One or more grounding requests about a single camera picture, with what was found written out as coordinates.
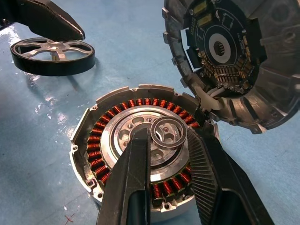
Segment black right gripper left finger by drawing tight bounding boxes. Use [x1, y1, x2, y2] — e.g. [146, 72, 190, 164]
[96, 127, 151, 225]

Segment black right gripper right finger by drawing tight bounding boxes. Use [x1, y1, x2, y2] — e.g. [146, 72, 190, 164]
[186, 120, 275, 225]

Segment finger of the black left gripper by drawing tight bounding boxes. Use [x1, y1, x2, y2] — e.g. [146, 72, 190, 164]
[0, 0, 85, 42]

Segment small metal ring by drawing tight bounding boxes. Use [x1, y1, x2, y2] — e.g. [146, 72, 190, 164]
[150, 115, 188, 152]

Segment black rimmed spoked rotor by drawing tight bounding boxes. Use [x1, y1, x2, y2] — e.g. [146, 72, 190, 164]
[10, 37, 96, 77]

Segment white round metal flange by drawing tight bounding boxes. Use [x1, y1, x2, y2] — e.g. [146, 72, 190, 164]
[161, 0, 300, 136]

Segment silver motor housing copper windings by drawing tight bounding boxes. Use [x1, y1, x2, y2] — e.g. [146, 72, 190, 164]
[69, 83, 219, 218]

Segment blue plastic table cover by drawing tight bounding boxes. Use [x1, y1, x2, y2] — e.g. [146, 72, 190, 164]
[0, 0, 300, 225]

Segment white wire bundle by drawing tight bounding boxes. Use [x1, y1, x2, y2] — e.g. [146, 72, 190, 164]
[194, 84, 223, 111]

